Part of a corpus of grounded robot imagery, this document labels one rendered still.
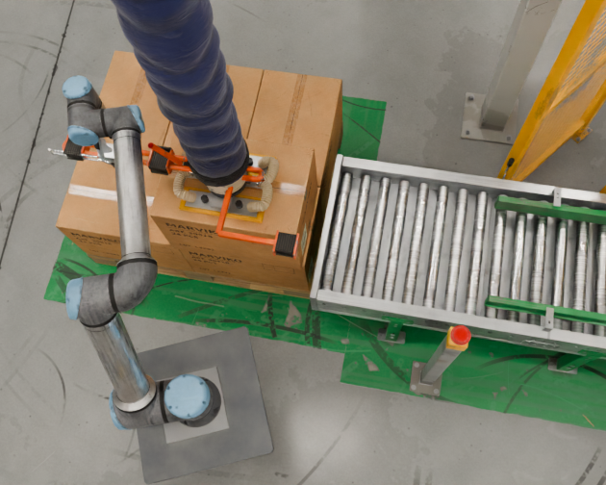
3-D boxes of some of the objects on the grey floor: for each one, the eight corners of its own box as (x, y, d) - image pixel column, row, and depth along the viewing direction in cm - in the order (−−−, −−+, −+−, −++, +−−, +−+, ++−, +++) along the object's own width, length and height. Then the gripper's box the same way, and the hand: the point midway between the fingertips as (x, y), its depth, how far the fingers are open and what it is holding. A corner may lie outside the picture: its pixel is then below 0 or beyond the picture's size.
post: (434, 372, 324) (469, 329, 230) (432, 386, 322) (467, 347, 228) (419, 370, 325) (450, 325, 231) (418, 383, 323) (448, 344, 229)
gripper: (99, 140, 219) (118, 166, 237) (115, 89, 225) (133, 119, 244) (75, 136, 220) (96, 163, 238) (92, 87, 226) (112, 116, 245)
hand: (108, 140), depth 241 cm, fingers open, 14 cm apart
